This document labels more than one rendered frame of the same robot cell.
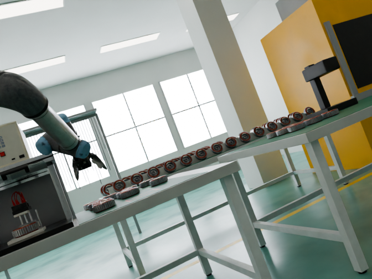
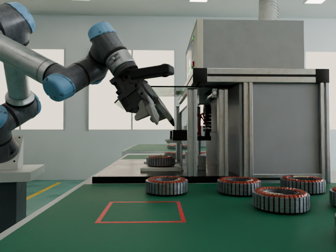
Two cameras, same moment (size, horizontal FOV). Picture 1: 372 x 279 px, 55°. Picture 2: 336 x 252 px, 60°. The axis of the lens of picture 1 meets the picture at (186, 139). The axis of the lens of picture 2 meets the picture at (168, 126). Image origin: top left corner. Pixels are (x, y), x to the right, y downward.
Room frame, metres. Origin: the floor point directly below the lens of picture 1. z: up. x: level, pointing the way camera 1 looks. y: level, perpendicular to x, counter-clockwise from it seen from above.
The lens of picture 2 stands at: (1.99, -0.25, 0.90)
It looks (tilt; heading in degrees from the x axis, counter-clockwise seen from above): 2 degrees up; 108
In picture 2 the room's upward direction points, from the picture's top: straight up
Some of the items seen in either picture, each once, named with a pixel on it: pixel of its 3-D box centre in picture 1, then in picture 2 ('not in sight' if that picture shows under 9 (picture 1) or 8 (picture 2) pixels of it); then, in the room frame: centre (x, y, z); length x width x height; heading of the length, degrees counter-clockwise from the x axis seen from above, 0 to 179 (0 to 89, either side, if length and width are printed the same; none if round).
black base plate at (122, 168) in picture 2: (1, 249); (164, 168); (1.59, 0.94, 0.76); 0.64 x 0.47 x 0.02; 110
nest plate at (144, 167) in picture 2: (27, 234); (160, 167); (1.62, 0.82, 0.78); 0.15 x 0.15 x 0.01; 20
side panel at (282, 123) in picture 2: (63, 191); (285, 132); (2.06, 0.76, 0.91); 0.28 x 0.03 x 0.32; 20
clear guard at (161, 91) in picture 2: (20, 176); (162, 99); (1.64, 0.77, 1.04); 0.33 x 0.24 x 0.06; 20
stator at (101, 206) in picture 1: (103, 205); (166, 185); (1.75, 0.49, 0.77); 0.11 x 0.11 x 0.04
